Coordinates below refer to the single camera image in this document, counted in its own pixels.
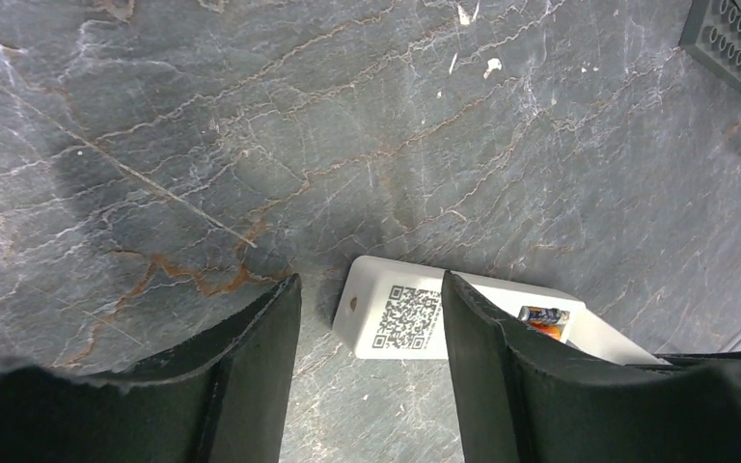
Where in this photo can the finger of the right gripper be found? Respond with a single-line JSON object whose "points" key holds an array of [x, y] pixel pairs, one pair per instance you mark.
{"points": [[676, 362]]}

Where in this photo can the grey lego baseplate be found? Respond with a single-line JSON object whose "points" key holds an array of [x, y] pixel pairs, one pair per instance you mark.
{"points": [[712, 36]]}

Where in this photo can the white remote control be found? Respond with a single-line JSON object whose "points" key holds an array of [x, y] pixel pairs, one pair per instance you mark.
{"points": [[392, 310]]}

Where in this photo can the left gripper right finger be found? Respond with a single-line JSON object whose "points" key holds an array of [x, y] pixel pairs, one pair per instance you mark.
{"points": [[521, 396]]}

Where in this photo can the black AAA battery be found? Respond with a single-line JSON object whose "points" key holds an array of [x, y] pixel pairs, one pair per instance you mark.
{"points": [[543, 316]]}

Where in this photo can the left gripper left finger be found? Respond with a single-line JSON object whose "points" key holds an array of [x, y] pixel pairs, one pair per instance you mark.
{"points": [[220, 396]]}

